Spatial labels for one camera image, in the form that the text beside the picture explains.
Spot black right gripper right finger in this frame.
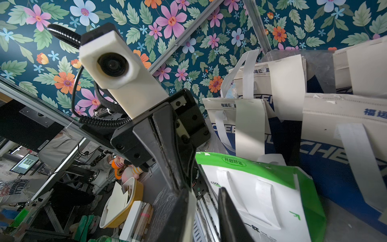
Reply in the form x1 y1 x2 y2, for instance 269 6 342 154
218 187 254 242

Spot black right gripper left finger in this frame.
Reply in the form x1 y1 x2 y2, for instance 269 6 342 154
154 187 197 242

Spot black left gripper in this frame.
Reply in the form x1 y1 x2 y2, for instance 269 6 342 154
110 88 211 194

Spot green white takeout bag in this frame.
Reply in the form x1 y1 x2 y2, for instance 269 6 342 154
196 152 327 242

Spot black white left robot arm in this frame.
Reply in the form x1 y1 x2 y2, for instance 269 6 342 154
47 23 210 194

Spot yellow white storage bin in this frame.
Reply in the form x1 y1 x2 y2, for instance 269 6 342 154
99 177 144 229

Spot front left blue white bag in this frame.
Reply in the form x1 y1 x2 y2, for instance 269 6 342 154
203 98 290 164

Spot blue white bag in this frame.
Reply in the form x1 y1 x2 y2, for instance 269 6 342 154
220 48 308 122
300 93 387 234
203 98 290 164
333 36 387 98

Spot white receipt front left bag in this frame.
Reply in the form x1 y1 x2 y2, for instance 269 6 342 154
235 99 266 161

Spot white receipt bag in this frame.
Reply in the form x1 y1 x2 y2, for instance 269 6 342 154
235 99 266 161
268 54 306 121

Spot back left blue white bag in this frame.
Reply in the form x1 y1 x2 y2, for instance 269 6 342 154
220 48 308 122

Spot white receipt back left bag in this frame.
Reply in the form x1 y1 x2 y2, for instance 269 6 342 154
268 54 306 121

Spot monitor screen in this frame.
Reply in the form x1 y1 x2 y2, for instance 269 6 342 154
10 154 39 175

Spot back right blue white bag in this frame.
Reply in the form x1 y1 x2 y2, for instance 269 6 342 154
333 36 387 98

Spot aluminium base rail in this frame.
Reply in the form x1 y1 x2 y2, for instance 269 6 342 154
193 180 221 242

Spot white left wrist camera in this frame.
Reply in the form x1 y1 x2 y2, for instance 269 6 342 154
79 23 169 119

